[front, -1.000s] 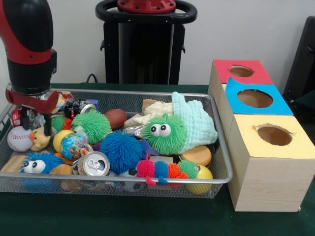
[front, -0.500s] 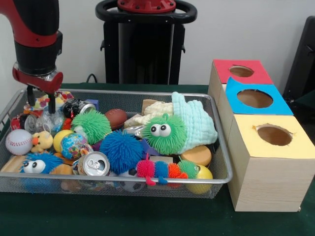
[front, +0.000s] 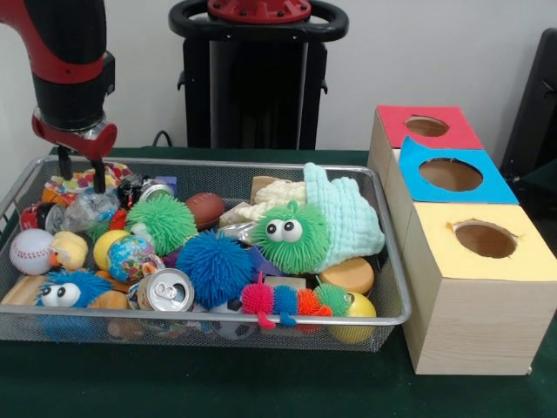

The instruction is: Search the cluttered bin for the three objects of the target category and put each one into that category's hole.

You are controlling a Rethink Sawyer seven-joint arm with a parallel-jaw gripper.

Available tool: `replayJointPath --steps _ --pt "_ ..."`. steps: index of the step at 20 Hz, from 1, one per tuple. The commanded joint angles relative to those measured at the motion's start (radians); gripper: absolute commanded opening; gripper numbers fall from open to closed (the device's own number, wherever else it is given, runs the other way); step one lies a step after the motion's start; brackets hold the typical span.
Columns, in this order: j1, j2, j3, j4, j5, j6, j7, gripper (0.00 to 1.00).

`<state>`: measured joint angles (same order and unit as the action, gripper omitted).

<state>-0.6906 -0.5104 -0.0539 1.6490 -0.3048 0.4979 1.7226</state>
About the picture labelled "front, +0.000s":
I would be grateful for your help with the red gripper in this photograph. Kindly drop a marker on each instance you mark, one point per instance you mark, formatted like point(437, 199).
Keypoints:
point(87, 146)

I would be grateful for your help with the crushed clear plastic bottle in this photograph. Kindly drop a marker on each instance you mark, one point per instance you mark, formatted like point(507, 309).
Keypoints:
point(87, 209)

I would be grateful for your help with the cream knit cloth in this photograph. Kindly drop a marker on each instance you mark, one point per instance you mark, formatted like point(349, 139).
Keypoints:
point(278, 191)

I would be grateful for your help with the green spiky rubber ball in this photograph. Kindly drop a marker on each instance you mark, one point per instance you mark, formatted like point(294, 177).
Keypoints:
point(300, 252)

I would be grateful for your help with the mint green cloth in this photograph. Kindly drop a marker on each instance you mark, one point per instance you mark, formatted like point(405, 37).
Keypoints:
point(348, 217)

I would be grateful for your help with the shallow silver mesh bin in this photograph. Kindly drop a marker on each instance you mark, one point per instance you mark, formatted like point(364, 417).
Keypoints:
point(65, 333)

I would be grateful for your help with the wooden three-hole box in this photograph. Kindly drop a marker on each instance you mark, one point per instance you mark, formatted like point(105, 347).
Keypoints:
point(478, 331)

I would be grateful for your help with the white baseball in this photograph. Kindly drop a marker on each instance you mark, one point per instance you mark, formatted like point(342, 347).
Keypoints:
point(31, 251)

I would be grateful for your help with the green spiky ball with eyes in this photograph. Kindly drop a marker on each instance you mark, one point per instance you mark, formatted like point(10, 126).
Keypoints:
point(163, 222)

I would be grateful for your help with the silver-top drink can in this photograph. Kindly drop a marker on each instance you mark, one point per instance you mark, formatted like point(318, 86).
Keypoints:
point(167, 291)

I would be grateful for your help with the blue spiky rubber ball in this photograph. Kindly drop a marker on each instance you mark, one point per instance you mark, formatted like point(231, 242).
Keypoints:
point(215, 267)

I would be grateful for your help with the rainbow spiky caterpillar toy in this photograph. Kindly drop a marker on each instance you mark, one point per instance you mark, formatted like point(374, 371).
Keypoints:
point(259, 299)

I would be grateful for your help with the dark green table cloth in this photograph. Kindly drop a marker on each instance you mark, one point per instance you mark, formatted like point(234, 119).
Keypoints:
point(217, 383)

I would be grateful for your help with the round orange sponge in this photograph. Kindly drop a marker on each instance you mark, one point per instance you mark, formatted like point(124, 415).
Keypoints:
point(352, 276)

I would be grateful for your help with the yellow smiley ball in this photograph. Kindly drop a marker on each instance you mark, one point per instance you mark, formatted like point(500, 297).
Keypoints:
point(363, 309)

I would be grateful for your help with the black upright panel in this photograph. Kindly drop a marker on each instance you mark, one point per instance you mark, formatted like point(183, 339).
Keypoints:
point(539, 87)

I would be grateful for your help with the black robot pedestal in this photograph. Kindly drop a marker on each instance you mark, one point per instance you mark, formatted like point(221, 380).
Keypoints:
point(261, 87)

